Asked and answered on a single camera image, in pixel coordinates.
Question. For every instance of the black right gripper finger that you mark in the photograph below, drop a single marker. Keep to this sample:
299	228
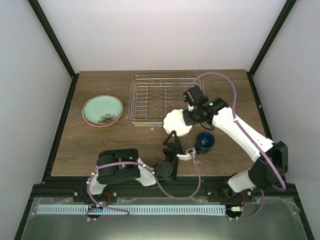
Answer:
187	114
189	122

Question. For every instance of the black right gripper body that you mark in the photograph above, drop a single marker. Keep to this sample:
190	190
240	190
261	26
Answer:
196	117

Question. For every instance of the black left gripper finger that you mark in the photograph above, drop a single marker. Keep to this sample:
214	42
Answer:
167	142
176	143

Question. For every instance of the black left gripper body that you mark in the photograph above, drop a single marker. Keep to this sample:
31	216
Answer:
167	151

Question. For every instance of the white scalloped bowl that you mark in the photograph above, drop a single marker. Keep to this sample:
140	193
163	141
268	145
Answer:
174	121

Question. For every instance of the metal wire dish rack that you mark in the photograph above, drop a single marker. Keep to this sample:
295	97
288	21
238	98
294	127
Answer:
152	96

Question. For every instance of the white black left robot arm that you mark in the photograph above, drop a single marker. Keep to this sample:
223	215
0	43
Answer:
122	165

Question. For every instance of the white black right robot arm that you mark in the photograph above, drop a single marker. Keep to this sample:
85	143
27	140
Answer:
270	159

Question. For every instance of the dark blue mug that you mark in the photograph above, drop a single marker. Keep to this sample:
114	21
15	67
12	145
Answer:
204	142

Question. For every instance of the light green round plate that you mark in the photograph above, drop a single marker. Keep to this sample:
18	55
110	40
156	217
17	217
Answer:
102	111

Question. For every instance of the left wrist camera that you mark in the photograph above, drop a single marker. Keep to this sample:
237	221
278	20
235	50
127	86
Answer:
190	154

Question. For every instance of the light blue slotted cable duct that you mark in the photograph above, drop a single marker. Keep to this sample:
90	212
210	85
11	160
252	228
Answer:
203	210

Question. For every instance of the right black frame post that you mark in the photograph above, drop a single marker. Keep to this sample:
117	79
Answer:
280	20

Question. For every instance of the black frame post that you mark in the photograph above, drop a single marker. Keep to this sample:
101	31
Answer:
280	20
43	20

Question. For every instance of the left black frame post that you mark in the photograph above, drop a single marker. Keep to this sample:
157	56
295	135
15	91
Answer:
43	20

